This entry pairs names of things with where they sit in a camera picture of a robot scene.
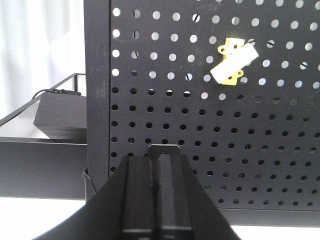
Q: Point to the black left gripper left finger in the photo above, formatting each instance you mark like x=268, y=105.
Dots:
x=123, y=209

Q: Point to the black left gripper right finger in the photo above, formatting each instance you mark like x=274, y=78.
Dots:
x=184, y=210

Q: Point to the yellow white rotary knob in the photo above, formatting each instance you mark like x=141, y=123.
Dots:
x=236, y=55

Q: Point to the left black table clamp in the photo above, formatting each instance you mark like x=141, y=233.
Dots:
x=155, y=150

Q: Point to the black perforated pegboard panel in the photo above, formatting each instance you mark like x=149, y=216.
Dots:
x=254, y=146

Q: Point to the black box on desk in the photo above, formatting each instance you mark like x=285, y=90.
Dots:
x=62, y=116

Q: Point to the grey curtain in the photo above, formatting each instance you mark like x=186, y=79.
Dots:
x=41, y=43

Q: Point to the black wire tray frame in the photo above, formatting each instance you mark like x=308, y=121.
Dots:
x=32, y=165

